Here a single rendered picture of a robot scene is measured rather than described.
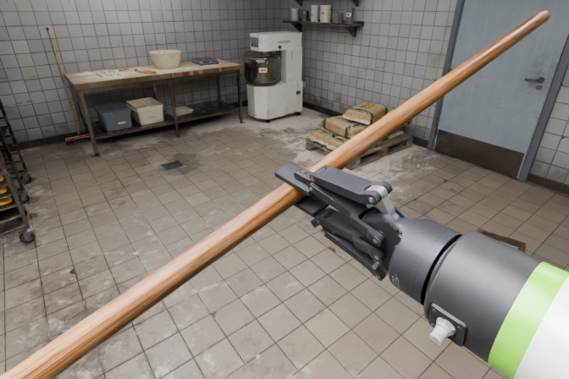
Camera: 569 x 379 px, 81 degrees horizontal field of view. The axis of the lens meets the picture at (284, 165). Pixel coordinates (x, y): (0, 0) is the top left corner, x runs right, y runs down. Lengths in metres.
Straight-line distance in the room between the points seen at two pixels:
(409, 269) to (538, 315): 0.09
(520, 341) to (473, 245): 0.07
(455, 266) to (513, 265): 0.04
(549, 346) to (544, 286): 0.04
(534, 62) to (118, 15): 4.94
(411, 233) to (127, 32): 5.25
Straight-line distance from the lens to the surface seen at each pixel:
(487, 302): 0.30
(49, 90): 5.36
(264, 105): 5.27
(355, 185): 0.35
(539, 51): 4.12
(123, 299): 0.40
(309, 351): 2.09
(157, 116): 4.97
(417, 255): 0.32
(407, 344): 2.21
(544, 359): 0.30
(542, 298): 0.30
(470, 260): 0.31
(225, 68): 5.06
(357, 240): 0.39
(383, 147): 4.23
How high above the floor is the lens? 1.71
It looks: 26 degrees down
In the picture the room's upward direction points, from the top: straight up
